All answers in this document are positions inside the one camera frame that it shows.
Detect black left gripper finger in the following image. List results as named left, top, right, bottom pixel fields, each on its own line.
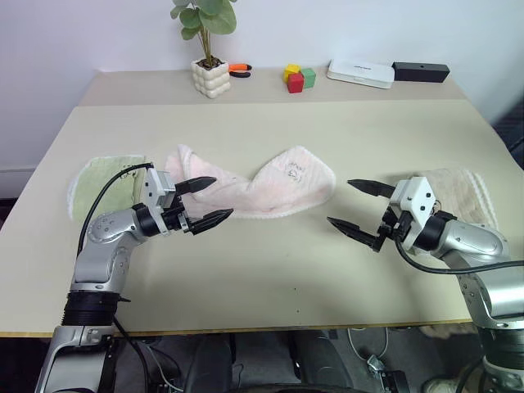
left=190, top=208, right=236, bottom=237
left=174, top=176, right=219, bottom=197

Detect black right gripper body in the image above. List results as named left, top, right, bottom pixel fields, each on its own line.
left=377, top=204, right=413, bottom=250

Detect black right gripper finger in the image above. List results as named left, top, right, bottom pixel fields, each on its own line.
left=326, top=216, right=382, bottom=251
left=346, top=178, right=397, bottom=199

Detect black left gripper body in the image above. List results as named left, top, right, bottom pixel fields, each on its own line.
left=161, top=194, right=194, bottom=237

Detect pink towel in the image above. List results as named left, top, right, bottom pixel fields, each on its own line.
left=164, top=142, right=337, bottom=220

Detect beige folded towel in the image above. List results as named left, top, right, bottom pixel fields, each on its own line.
left=403, top=166, right=499, bottom=231

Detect green folded towel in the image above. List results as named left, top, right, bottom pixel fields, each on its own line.
left=66, top=153, right=149, bottom=223

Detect white bubble plant pot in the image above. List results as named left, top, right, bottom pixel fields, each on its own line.
left=191, top=58, right=233, bottom=100

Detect flat white box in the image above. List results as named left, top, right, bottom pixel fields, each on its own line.
left=326, top=58, right=396, bottom=90

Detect long black box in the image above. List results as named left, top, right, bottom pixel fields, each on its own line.
left=391, top=61, right=451, bottom=84

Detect red cube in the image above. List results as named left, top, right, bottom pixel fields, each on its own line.
left=287, top=72, right=305, bottom=95

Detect metal clamp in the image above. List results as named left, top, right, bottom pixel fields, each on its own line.
left=365, top=354, right=407, bottom=393

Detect black textured chair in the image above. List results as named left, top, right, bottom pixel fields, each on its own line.
left=493, top=97, right=524, bottom=169

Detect white sneaker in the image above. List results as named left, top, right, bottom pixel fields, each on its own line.
left=422, top=376, right=464, bottom=393

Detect green leafy plant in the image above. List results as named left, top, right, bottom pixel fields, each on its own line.
left=169, top=0, right=238, bottom=69

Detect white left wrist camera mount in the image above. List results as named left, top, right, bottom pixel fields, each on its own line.
left=142, top=166, right=178, bottom=215

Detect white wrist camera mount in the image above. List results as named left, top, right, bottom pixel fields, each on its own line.
left=387, top=176, right=437, bottom=247
left=142, top=166, right=178, bottom=215

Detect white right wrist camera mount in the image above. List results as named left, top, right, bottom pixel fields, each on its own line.
left=387, top=176, right=437, bottom=247

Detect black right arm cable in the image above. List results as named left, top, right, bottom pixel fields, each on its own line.
left=395, top=235, right=524, bottom=274

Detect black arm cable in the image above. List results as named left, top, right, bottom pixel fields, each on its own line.
left=79, top=162, right=156, bottom=251
left=395, top=235, right=524, bottom=274

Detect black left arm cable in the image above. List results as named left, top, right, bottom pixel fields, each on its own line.
left=79, top=162, right=156, bottom=251

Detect thin white cable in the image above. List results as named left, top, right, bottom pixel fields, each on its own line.
left=347, top=326, right=391, bottom=366

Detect orange handled pliers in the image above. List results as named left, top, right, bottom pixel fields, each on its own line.
left=228, top=62, right=254, bottom=79

